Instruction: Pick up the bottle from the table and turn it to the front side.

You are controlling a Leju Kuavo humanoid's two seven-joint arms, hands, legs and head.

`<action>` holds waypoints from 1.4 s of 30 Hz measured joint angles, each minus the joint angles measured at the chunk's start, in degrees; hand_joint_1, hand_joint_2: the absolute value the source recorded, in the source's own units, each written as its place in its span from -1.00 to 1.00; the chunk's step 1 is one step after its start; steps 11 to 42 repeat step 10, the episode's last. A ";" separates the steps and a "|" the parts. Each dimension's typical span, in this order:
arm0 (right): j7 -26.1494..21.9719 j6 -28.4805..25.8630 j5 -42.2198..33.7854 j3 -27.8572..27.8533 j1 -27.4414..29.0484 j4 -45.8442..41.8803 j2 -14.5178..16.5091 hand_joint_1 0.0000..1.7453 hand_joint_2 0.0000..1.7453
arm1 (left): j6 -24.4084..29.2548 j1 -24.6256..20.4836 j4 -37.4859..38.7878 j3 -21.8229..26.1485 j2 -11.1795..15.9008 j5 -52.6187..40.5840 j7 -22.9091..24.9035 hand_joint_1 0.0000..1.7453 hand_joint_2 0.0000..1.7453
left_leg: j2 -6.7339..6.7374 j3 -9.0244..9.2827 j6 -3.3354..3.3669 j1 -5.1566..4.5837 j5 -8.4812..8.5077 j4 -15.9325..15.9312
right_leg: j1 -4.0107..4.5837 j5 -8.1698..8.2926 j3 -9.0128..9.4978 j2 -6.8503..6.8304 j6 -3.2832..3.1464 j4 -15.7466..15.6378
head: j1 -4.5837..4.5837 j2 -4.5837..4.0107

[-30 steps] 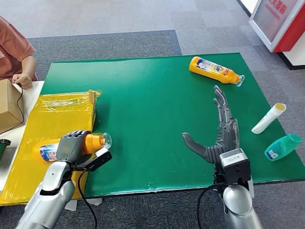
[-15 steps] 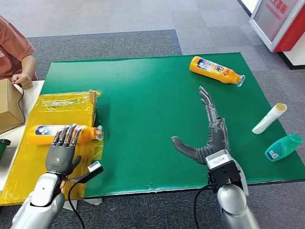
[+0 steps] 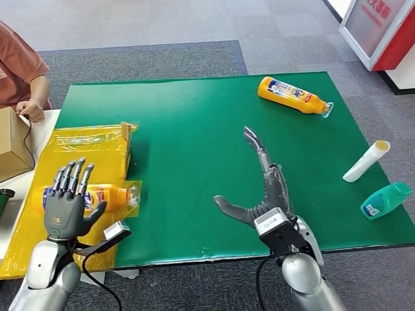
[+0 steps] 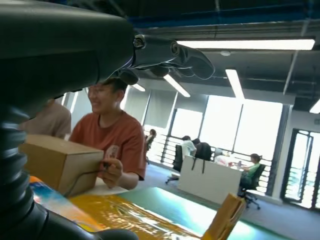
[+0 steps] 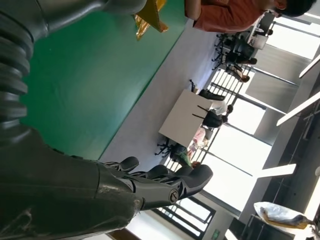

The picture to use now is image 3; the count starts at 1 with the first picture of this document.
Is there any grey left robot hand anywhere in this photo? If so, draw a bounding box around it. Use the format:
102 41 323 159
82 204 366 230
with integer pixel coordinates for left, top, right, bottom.
44 156 107 241

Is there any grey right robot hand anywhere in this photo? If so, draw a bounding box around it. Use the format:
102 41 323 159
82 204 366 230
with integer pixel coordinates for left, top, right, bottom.
213 126 296 229

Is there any orange bottle with clear cap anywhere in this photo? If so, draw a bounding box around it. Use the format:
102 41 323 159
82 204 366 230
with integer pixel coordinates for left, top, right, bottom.
41 183 142 214
257 76 334 119

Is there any white tube bottle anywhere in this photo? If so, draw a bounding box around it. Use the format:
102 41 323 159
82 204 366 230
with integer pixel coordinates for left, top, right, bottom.
342 139 391 183

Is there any teal plastic bottle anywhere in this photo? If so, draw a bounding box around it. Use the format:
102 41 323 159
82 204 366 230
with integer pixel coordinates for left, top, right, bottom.
360 181 413 220

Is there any yellow plastic sheet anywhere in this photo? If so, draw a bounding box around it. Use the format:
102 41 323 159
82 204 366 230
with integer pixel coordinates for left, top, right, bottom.
0 123 144 280

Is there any dark green container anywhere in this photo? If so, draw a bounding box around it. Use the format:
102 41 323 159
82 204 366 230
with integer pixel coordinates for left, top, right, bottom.
0 188 17 218

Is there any brown cardboard box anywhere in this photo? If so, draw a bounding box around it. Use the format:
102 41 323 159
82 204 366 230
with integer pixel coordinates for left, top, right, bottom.
0 107 35 183

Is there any yellow wrapped cardboard flap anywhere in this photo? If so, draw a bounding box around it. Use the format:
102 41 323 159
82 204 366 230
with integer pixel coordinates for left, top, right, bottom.
121 121 134 179

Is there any green table mat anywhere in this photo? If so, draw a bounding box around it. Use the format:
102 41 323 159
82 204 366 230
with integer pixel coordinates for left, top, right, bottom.
55 71 415 268

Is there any person's hand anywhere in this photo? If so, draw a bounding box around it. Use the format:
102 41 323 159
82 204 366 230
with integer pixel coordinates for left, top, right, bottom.
16 99 45 124

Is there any person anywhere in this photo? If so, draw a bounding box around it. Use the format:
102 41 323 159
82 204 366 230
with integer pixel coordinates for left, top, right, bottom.
0 20 54 124

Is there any red and white sign stand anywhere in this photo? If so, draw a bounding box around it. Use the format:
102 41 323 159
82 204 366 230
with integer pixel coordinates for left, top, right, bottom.
338 0 415 73

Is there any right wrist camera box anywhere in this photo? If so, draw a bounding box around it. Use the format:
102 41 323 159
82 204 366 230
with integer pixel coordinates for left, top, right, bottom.
253 207 309 257

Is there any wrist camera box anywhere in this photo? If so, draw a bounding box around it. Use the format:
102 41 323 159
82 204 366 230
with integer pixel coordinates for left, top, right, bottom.
253 207 309 257
77 221 132 257

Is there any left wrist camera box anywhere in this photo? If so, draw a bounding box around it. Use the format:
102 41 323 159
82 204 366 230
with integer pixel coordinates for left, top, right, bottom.
77 221 132 257

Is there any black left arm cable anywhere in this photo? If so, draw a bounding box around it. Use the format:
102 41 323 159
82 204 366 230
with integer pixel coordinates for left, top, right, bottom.
81 252 122 311

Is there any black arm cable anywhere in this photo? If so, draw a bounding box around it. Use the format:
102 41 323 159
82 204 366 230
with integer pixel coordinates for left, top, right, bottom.
255 253 280 311
81 252 122 311

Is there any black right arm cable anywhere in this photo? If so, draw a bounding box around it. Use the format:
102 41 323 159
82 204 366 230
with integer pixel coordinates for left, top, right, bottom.
255 253 280 311

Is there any thin black cable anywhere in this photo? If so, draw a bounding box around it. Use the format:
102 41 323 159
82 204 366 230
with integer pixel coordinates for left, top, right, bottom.
19 112 36 170

